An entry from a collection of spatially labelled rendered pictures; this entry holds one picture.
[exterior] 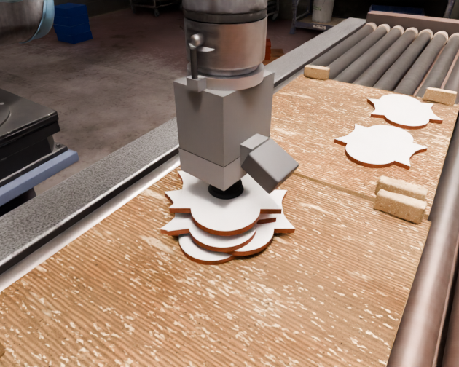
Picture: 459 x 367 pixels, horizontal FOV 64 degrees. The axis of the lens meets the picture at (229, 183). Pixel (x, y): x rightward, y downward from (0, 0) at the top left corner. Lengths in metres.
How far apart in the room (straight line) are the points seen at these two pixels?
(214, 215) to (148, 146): 0.30
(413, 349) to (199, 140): 0.28
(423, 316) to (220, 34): 0.33
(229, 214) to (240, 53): 0.17
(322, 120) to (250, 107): 0.37
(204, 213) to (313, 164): 0.23
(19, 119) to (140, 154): 0.23
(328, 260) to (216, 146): 0.18
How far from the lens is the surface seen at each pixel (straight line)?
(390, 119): 0.75
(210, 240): 0.40
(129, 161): 0.64
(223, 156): 0.36
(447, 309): 0.52
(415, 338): 0.42
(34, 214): 0.57
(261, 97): 0.38
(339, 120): 0.73
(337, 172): 0.58
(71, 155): 0.79
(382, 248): 0.47
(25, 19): 0.74
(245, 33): 0.33
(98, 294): 0.41
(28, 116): 0.76
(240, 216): 0.40
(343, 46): 1.30
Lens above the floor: 1.24
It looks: 36 degrees down
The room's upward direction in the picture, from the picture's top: straight up
